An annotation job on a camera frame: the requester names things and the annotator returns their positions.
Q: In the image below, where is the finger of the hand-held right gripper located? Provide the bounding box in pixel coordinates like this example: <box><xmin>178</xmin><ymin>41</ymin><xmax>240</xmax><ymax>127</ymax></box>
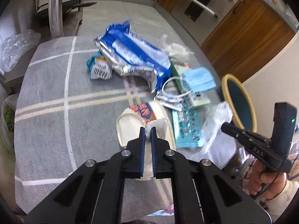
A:
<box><xmin>221</xmin><ymin>123</ymin><xmax>255</xmax><ymax>148</ymax></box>

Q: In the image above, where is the green white carton box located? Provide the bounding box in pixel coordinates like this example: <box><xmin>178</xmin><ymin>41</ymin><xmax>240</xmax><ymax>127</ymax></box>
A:
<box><xmin>170</xmin><ymin>58</ymin><xmax>211</xmax><ymax>109</ymax></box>

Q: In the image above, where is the pink patterned cloth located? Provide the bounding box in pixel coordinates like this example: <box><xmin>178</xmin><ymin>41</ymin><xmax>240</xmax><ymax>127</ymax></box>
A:
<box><xmin>146</xmin><ymin>205</ymin><xmax>175</xmax><ymax>216</ymax></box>

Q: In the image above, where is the black flat tray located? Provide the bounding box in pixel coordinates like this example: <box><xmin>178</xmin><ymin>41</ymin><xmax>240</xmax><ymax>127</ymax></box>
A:
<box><xmin>36</xmin><ymin>1</ymin><xmax>97</xmax><ymax>22</ymax></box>

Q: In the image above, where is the blue face mask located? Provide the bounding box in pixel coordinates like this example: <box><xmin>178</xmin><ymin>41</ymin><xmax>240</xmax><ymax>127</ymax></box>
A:
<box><xmin>162</xmin><ymin>67</ymin><xmax>216</xmax><ymax>101</ymax></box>

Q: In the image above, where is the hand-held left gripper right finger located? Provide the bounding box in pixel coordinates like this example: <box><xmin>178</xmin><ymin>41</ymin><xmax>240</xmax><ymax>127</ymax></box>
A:
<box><xmin>150</xmin><ymin>126</ymin><xmax>272</xmax><ymax>224</ymax></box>

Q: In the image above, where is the teal bin with yellow rim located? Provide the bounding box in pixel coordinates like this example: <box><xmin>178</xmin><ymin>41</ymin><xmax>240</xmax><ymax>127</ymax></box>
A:
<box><xmin>221</xmin><ymin>73</ymin><xmax>257</xmax><ymax>133</ymax></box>

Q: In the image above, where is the clear plastic bag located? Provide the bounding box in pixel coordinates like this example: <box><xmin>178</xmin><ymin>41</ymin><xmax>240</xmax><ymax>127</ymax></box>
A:
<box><xmin>0</xmin><ymin>29</ymin><xmax>41</xmax><ymax>73</ymax></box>

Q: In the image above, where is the clear plastic wrapper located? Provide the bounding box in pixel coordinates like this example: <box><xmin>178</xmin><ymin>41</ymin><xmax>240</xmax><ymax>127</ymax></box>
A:
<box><xmin>201</xmin><ymin>101</ymin><xmax>234</xmax><ymax>153</ymax></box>

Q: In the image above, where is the white printed sachet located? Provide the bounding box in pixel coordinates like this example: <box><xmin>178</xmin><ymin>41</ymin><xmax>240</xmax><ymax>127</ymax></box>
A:
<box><xmin>155</xmin><ymin>91</ymin><xmax>185</xmax><ymax>111</ymax></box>

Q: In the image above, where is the built-in steel oven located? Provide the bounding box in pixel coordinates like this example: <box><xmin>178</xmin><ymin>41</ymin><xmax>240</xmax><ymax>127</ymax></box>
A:
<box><xmin>170</xmin><ymin>0</ymin><xmax>234</xmax><ymax>47</ymax></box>

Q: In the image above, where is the teal blister packet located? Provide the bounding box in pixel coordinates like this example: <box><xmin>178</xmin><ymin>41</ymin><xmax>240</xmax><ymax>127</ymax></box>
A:
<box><xmin>172</xmin><ymin>103</ymin><xmax>204</xmax><ymax>148</ymax></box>

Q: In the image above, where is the blue silver snack bag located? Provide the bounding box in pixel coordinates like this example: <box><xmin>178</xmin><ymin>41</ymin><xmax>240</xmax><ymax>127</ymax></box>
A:
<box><xmin>94</xmin><ymin>21</ymin><xmax>172</xmax><ymax>95</ymax></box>

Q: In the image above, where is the person's right hand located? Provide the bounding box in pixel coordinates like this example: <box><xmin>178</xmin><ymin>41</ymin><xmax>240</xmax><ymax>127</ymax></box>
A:
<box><xmin>248</xmin><ymin>163</ymin><xmax>289</xmax><ymax>200</ymax></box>

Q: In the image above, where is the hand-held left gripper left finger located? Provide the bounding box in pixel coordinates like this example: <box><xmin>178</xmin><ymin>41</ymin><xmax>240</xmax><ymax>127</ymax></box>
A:
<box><xmin>24</xmin><ymin>126</ymin><xmax>146</xmax><ymax>224</ymax></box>

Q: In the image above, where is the bag of green vegetables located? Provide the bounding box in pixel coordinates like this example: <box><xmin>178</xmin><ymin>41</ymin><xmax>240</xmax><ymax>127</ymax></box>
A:
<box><xmin>0</xmin><ymin>94</ymin><xmax>19</xmax><ymax>154</ymax></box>

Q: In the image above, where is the person's right forearm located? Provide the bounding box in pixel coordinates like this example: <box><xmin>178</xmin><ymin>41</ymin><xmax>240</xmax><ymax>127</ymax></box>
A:
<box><xmin>264</xmin><ymin>181</ymin><xmax>299</xmax><ymax>224</ymax></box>

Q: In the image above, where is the small teal barcode packet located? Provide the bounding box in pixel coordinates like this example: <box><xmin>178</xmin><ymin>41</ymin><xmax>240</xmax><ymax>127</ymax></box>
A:
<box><xmin>86</xmin><ymin>52</ymin><xmax>112</xmax><ymax>80</ymax></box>

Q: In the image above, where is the grey plaid cloth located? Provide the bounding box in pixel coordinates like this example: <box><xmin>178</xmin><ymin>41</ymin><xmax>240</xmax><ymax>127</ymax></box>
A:
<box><xmin>14</xmin><ymin>36</ymin><xmax>236</xmax><ymax>217</ymax></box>

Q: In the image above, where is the white crumpled tissue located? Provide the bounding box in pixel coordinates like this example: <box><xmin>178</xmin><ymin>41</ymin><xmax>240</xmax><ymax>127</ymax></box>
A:
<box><xmin>159</xmin><ymin>35</ymin><xmax>195</xmax><ymax>60</ymax></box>

